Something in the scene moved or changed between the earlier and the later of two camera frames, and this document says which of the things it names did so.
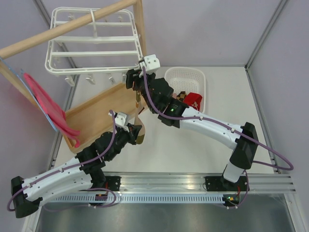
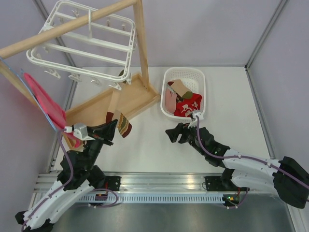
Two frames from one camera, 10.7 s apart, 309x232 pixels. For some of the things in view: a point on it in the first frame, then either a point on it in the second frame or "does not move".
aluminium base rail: (259, 182) does not move
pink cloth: (54, 109) does not move
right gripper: (132, 75) -> (180, 128)
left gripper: (133, 130) -> (104, 132)
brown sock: (139, 122) -> (186, 95)
